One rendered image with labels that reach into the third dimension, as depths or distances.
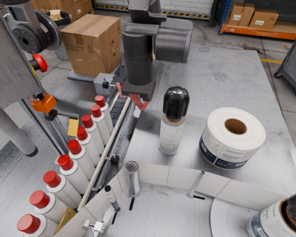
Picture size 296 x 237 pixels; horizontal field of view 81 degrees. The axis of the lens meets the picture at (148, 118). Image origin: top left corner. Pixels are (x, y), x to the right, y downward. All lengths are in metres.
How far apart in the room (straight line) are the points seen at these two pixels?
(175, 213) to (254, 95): 0.85
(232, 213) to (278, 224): 0.17
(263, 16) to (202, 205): 3.91
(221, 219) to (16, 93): 0.64
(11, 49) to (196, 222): 0.64
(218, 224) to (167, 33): 0.56
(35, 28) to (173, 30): 0.83
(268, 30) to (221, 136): 3.80
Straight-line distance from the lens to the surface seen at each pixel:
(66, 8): 4.36
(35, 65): 0.42
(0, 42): 0.37
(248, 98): 1.19
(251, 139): 0.69
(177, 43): 0.32
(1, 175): 0.96
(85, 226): 0.53
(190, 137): 0.80
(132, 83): 0.39
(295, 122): 2.62
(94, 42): 1.08
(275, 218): 0.57
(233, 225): 0.69
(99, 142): 0.70
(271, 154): 0.89
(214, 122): 0.69
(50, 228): 0.56
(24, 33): 1.08
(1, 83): 0.40
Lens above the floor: 1.51
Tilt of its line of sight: 48 degrees down
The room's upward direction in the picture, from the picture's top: straight up
